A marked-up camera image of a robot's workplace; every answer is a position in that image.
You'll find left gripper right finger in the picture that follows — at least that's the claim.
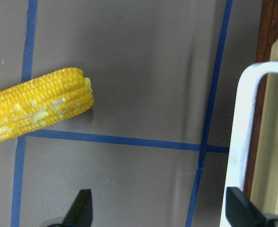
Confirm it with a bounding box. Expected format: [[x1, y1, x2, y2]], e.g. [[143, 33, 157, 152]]
[[225, 187, 267, 227]]

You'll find white drawer handle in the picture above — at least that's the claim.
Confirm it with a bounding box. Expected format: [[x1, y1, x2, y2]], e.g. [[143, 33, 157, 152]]
[[219, 61, 278, 227]]

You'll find yellow corn cob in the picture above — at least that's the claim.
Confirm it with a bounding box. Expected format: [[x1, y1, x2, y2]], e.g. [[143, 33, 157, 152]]
[[0, 68, 94, 142]]

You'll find brown wooden drawer box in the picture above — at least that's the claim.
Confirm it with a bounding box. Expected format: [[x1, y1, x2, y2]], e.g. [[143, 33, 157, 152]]
[[243, 0, 278, 215]]

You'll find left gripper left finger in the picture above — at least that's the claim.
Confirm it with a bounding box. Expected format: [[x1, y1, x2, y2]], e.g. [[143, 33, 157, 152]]
[[62, 189, 92, 227]]

